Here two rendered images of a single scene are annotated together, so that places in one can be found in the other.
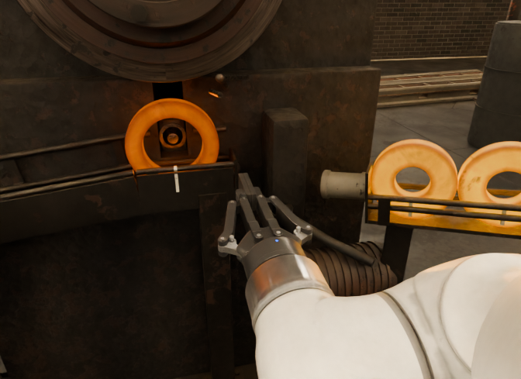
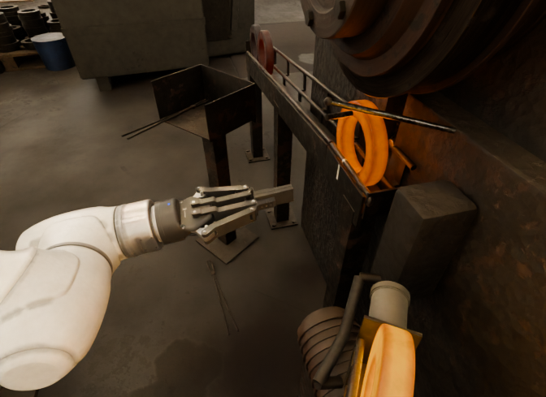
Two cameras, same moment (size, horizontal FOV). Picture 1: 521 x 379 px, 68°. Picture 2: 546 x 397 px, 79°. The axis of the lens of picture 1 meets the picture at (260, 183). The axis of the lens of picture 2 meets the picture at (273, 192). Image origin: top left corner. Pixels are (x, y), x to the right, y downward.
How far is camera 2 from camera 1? 0.70 m
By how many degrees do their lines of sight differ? 73
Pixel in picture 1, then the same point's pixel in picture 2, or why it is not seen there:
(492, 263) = (14, 260)
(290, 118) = (411, 200)
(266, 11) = (432, 54)
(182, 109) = (363, 118)
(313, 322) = (82, 214)
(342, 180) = (378, 303)
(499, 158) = not seen: outside the picture
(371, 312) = (68, 235)
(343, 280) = (314, 362)
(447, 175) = not seen: outside the picture
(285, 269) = (133, 206)
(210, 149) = (366, 168)
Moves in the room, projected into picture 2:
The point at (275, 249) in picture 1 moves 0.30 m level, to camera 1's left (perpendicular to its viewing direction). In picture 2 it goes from (159, 204) to (189, 118)
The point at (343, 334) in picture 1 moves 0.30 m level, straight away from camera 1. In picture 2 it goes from (64, 223) to (253, 265)
